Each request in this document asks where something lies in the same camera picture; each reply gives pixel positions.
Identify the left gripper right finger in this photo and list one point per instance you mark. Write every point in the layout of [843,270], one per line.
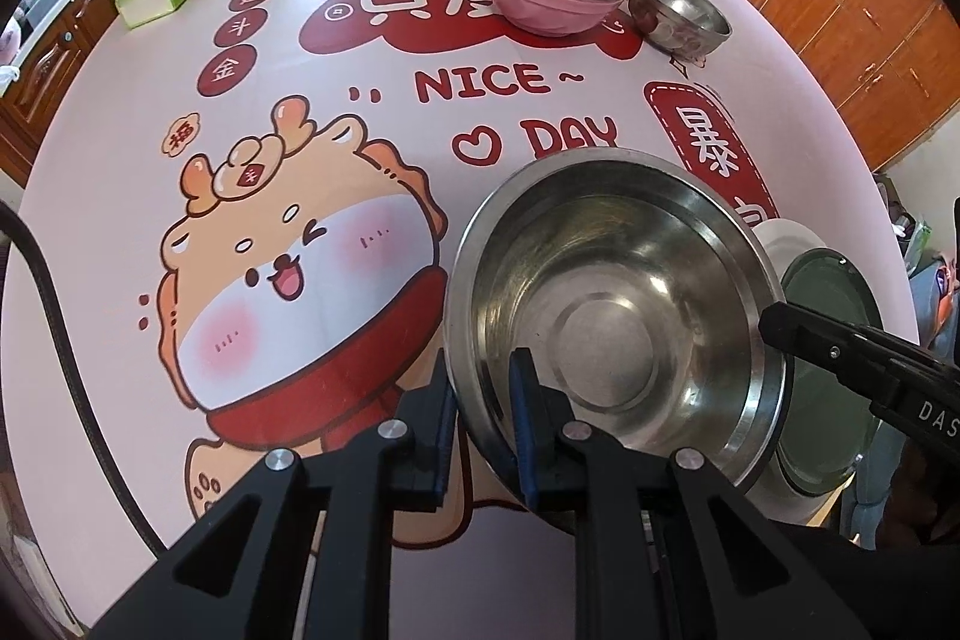
[666,547]

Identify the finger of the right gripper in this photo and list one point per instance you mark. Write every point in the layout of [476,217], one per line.
[906,386]

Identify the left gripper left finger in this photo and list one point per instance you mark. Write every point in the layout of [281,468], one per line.
[300,547]

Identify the green plate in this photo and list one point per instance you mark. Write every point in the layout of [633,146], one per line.
[832,377]

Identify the large white plate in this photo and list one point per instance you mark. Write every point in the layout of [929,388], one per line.
[787,242]

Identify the large steel bowl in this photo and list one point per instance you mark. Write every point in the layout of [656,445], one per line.
[638,291]

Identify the pink printed tablecloth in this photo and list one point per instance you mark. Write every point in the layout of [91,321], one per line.
[249,208]

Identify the wooden wardrobe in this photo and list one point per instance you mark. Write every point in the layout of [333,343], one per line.
[890,67]

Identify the small steel bowl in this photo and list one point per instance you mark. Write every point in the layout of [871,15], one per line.
[688,29]

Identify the wooden kitchen cabinet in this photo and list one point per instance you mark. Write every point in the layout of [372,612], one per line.
[47,64]

